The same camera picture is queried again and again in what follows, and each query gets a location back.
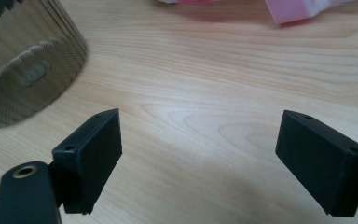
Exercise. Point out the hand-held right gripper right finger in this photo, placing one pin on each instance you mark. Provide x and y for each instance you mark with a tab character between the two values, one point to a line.
323	161

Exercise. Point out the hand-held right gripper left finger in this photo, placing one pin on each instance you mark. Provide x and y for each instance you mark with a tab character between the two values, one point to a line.
88	161

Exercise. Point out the ribbed beige trash bin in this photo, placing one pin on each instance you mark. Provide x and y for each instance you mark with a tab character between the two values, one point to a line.
34	62

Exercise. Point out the crumpled red-pink plastic wrapper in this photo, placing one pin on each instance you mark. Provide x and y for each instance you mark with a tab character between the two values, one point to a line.
289	12

